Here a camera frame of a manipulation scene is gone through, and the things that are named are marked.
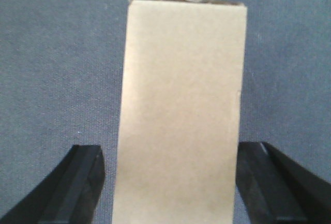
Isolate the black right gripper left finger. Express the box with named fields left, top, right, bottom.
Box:
left=1, top=145, right=105, bottom=223

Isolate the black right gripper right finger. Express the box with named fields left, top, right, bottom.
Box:
left=236, top=142, right=330, bottom=223

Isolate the brown cardboard box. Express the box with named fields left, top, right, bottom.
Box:
left=112, top=0, right=247, bottom=223

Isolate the dark grey conveyor belt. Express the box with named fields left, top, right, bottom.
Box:
left=1, top=0, right=330, bottom=223

